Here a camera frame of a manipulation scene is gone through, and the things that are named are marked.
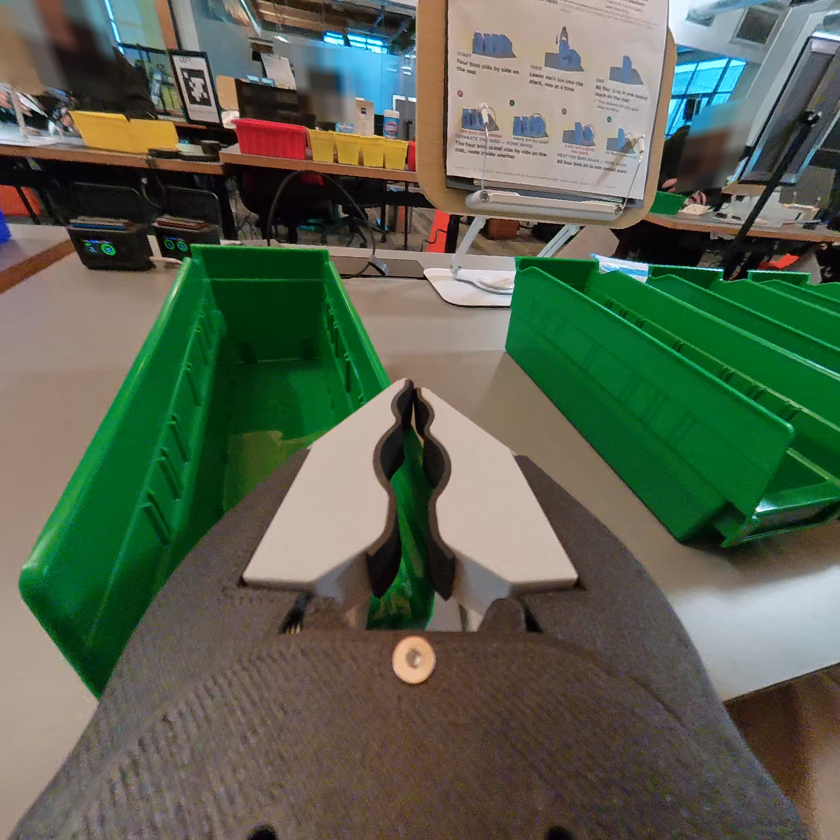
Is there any black cable with grey plug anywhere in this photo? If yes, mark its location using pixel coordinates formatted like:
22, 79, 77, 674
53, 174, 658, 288
266, 169, 392, 278

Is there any large yellow bin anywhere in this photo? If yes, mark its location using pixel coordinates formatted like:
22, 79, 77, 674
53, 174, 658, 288
126, 118, 180, 155
69, 110, 132, 153

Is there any grey desk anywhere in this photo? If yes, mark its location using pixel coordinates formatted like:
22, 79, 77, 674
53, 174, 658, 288
0, 223, 74, 295
0, 244, 840, 824

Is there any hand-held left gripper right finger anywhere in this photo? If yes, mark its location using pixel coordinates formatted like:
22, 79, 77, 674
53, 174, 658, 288
415, 385, 580, 632

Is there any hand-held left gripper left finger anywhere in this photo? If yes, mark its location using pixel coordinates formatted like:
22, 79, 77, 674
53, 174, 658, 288
241, 378, 417, 632

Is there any black monitor on pole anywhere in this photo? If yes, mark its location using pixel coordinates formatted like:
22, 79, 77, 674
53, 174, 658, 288
721, 33, 840, 280

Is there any black power adapter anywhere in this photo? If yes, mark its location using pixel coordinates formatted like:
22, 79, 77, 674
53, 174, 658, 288
152, 222, 222, 260

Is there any instruction sheet on stand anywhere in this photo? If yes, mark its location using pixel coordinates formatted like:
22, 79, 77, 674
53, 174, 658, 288
416, 0, 677, 308

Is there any black charging case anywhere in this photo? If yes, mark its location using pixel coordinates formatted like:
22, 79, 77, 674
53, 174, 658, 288
66, 220, 157, 271

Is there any wooden top work table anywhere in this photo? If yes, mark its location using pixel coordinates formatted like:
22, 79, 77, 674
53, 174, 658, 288
220, 150, 421, 240
0, 139, 228, 240
646, 210, 840, 245

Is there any black white marker sign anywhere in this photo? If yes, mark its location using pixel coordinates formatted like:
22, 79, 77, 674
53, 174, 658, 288
169, 49, 222, 126

